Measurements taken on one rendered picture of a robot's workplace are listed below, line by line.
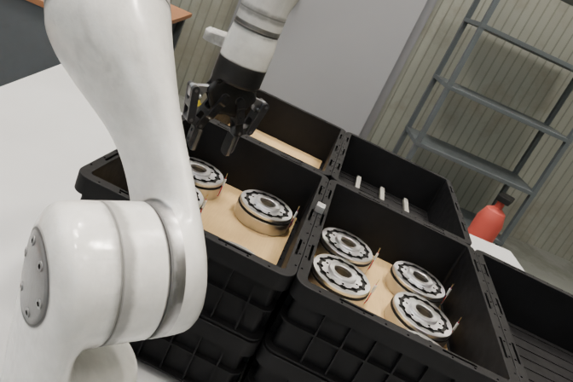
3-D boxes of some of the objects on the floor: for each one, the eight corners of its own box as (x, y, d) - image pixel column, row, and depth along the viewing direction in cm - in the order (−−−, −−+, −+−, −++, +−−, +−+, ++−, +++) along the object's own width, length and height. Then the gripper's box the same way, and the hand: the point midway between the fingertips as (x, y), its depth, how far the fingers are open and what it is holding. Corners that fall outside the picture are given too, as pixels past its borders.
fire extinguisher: (455, 280, 315) (512, 192, 293) (477, 309, 291) (541, 217, 269) (418, 268, 307) (473, 177, 286) (436, 298, 283) (499, 201, 261)
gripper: (209, 53, 71) (170, 155, 76) (296, 78, 80) (256, 169, 85) (191, 35, 76) (157, 132, 82) (274, 60, 85) (238, 147, 91)
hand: (211, 142), depth 83 cm, fingers open, 5 cm apart
